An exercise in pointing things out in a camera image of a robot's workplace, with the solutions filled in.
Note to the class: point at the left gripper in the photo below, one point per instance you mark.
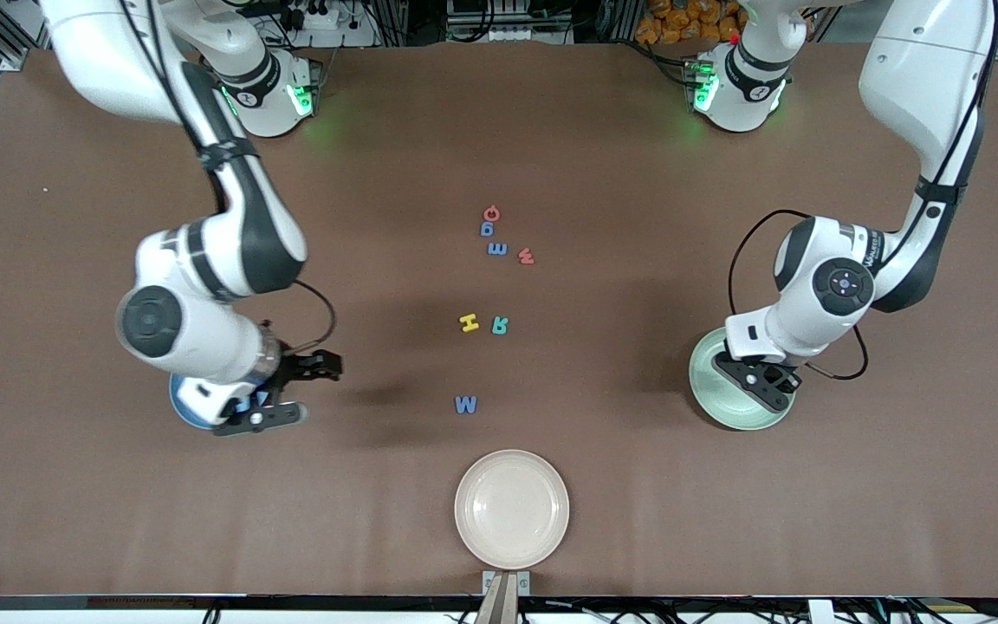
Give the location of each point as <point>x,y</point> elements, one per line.
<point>787,385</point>

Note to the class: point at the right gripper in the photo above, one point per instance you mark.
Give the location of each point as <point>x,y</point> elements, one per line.
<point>298,367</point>

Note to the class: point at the blue foam uppercase W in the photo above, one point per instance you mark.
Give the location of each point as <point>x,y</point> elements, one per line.
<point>465,405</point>

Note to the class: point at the yellow foam uppercase H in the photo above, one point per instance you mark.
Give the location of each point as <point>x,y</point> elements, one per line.
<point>469,323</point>

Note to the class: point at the teal foam uppercase R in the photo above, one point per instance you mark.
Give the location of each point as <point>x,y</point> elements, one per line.
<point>500,326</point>

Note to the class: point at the red foam uppercase G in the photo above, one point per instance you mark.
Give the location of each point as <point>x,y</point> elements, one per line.
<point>486,213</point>

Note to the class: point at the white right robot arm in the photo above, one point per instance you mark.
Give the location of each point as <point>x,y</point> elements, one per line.
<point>118,52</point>

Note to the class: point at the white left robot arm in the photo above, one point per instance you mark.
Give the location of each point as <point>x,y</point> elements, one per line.
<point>915,69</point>

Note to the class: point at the green plate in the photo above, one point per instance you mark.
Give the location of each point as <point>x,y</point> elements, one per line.
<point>724,403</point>

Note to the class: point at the blue plate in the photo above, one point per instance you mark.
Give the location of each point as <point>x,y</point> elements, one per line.
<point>183,407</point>

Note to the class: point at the beige plate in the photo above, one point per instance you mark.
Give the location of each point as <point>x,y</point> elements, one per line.
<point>512,510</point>

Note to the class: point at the white power strip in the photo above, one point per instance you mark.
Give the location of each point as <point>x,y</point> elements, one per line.
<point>317,17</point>

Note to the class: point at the orange bag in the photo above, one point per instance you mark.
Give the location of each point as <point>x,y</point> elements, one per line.
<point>681,24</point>

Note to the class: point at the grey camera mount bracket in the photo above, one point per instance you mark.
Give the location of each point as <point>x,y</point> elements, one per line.
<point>506,585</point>

